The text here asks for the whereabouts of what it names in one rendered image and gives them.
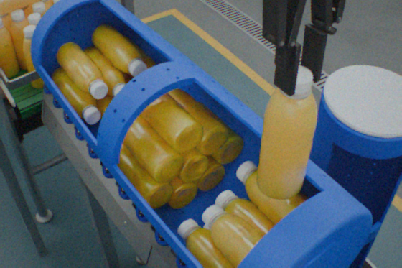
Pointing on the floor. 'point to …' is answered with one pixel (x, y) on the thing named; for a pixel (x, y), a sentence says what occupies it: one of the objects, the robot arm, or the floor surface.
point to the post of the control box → (21, 201)
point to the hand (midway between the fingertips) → (300, 59)
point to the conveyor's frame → (19, 128)
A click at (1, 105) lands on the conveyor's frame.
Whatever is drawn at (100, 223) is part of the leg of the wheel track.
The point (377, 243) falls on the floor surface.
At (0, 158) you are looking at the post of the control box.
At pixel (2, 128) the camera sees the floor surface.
